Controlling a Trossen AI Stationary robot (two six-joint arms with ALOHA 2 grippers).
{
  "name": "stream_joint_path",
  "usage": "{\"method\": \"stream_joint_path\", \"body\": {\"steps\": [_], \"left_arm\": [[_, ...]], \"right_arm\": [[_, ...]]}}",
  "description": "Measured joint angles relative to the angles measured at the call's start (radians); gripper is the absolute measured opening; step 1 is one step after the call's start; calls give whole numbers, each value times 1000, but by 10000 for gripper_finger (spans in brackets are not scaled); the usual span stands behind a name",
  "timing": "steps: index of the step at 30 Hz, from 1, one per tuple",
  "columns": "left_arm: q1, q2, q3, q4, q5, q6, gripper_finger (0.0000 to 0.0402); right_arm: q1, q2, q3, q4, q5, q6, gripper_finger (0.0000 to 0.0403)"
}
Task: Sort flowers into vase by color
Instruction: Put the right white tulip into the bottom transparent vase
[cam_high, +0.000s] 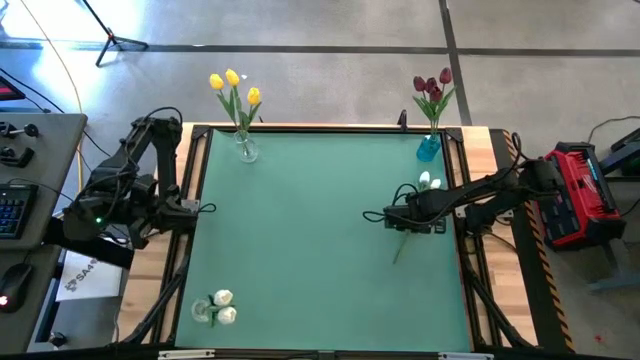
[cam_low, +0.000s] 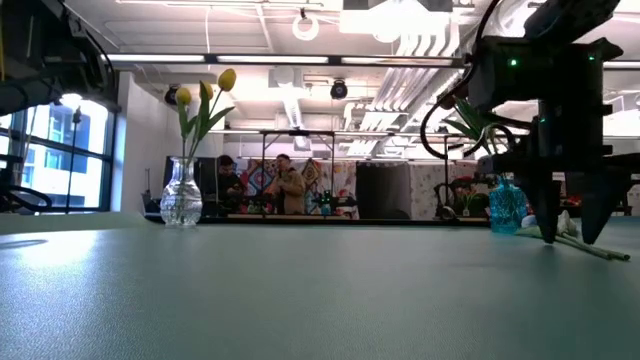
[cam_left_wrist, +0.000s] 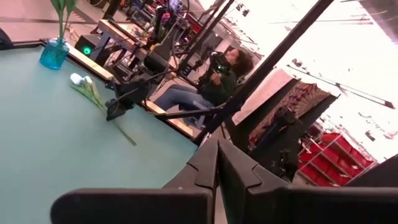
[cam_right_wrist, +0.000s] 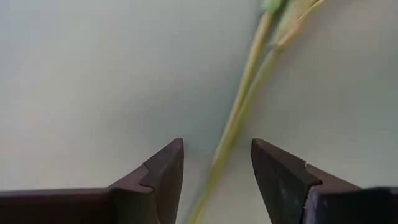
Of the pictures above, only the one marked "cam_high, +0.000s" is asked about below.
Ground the yellow artificial tulip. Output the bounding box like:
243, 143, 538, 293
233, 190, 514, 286
224, 68, 247, 134
208, 73, 246, 134
239, 86, 264, 136

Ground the blue glass vase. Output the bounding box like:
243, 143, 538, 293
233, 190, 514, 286
415, 133, 442, 163

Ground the tall clear glass vase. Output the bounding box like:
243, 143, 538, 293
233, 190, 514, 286
232, 128, 260, 165

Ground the short clear glass vase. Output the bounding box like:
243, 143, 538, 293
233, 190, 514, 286
190, 296, 218, 324

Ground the black flat bar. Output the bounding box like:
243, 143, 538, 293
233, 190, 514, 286
43, 217, 135, 271

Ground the white printed paper sign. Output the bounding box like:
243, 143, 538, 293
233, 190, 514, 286
55, 249, 129, 304

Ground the black hazard-striped platform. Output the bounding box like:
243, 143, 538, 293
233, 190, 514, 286
489, 128, 576, 354

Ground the grey desk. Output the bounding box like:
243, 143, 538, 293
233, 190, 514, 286
0, 113, 89, 354

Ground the black backlit keyboard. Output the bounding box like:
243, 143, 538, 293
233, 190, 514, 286
0, 183, 39, 240

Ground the black desk holder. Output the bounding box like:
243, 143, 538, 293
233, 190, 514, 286
0, 144, 35, 169

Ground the black joystick lever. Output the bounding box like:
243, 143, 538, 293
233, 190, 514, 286
0, 122, 40, 141

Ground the black computer mouse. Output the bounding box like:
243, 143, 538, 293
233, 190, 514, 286
0, 263, 34, 315

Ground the red and black tool case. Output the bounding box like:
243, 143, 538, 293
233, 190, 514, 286
537, 141, 626, 251

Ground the black tripod stand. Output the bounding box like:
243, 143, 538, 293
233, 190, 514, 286
82, 0, 151, 68

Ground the black monitor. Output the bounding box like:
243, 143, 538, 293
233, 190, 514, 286
0, 74, 26, 103

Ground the grey metal stand base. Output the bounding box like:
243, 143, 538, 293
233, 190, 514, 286
588, 239, 640, 295

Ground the black table frame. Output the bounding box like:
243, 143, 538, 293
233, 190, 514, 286
149, 123, 536, 351

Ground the black cable bundle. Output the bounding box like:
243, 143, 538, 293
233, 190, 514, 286
457, 234, 536, 349
117, 234, 194, 347

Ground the yellow cable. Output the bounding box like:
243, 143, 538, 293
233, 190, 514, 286
18, 0, 85, 226

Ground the black floor cable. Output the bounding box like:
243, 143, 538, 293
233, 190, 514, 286
0, 67, 66, 115

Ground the black power cable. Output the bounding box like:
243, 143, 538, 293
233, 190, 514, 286
587, 115, 640, 144

